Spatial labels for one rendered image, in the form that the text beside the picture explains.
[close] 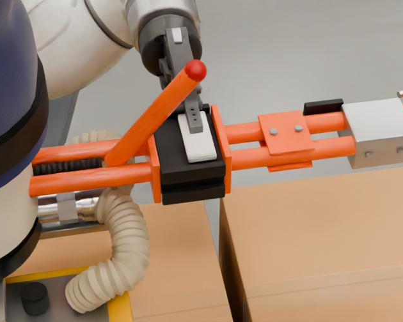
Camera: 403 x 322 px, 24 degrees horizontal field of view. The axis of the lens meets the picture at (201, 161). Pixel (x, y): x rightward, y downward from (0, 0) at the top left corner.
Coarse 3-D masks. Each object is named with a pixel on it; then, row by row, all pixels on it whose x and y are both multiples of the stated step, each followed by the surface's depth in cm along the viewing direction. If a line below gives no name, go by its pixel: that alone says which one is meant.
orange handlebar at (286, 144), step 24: (264, 120) 102; (288, 120) 102; (312, 120) 103; (336, 120) 103; (72, 144) 101; (96, 144) 100; (144, 144) 101; (264, 144) 103; (288, 144) 100; (312, 144) 100; (336, 144) 101; (96, 168) 98; (120, 168) 98; (144, 168) 98; (240, 168) 100; (288, 168) 101; (48, 192) 97
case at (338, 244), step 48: (240, 192) 138; (288, 192) 138; (336, 192) 138; (384, 192) 138; (240, 240) 131; (288, 240) 131; (336, 240) 131; (384, 240) 131; (240, 288) 129; (288, 288) 126; (336, 288) 126; (384, 288) 126
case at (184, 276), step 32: (160, 224) 133; (192, 224) 133; (32, 256) 129; (64, 256) 129; (96, 256) 129; (160, 256) 129; (192, 256) 129; (160, 288) 126; (192, 288) 126; (224, 288) 126; (160, 320) 122; (192, 320) 122; (224, 320) 122
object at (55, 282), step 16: (48, 272) 103; (64, 272) 103; (80, 272) 103; (16, 288) 101; (32, 288) 98; (48, 288) 101; (64, 288) 101; (16, 304) 100; (32, 304) 97; (48, 304) 99; (64, 304) 100; (112, 304) 100; (128, 304) 101; (16, 320) 98; (32, 320) 98; (48, 320) 98; (64, 320) 98; (80, 320) 98; (96, 320) 98; (112, 320) 99; (128, 320) 99
